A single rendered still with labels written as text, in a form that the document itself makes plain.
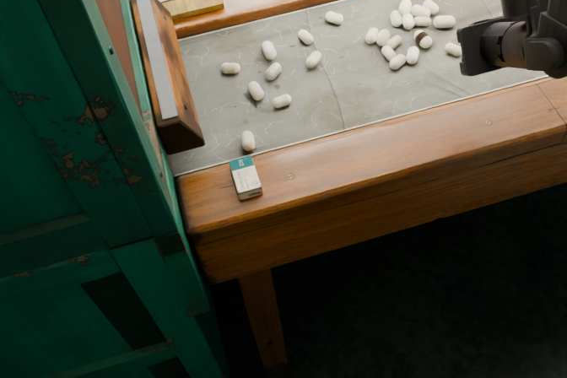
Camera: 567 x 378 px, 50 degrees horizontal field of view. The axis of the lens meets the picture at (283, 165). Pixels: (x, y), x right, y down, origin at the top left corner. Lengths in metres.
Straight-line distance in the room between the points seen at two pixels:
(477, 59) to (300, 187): 0.30
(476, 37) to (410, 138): 0.18
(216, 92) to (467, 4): 0.49
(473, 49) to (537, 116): 0.20
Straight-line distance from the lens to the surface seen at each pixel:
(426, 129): 0.94
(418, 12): 1.14
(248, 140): 0.93
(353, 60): 1.07
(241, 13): 1.14
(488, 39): 0.83
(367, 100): 1.01
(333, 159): 0.90
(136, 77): 0.90
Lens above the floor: 1.49
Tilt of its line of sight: 54 degrees down
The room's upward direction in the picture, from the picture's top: 6 degrees counter-clockwise
